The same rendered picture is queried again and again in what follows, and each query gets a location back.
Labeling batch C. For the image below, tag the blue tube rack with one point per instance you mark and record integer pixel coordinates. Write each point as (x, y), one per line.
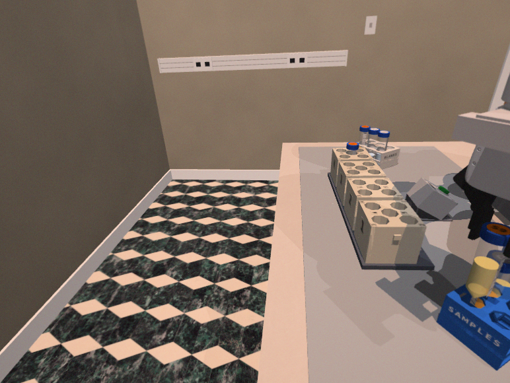
(480, 329)

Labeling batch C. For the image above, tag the grey tube rack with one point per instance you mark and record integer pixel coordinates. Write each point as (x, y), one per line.
(388, 158)

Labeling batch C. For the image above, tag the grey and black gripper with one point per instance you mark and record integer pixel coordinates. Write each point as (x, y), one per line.
(486, 177)

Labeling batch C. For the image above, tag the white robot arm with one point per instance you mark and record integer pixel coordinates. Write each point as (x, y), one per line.
(489, 129)

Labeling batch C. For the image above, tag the grey bench mat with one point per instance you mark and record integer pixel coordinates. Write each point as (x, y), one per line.
(380, 326)

